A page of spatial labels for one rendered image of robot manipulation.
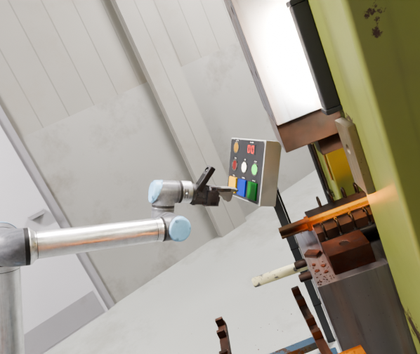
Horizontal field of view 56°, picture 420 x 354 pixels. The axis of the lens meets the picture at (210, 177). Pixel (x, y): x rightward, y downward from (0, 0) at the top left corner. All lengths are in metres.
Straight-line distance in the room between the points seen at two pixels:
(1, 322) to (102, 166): 2.13
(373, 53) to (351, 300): 0.73
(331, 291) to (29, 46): 2.88
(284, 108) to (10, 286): 1.03
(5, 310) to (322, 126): 1.15
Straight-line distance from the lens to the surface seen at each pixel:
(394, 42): 0.76
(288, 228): 1.31
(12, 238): 1.32
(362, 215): 1.29
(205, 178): 1.61
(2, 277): 1.47
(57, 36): 3.49
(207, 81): 3.82
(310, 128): 1.16
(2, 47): 3.44
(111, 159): 3.45
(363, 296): 1.24
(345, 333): 1.30
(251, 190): 1.73
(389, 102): 0.76
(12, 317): 1.52
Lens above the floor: 1.61
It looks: 16 degrees down
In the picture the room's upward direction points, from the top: 24 degrees counter-clockwise
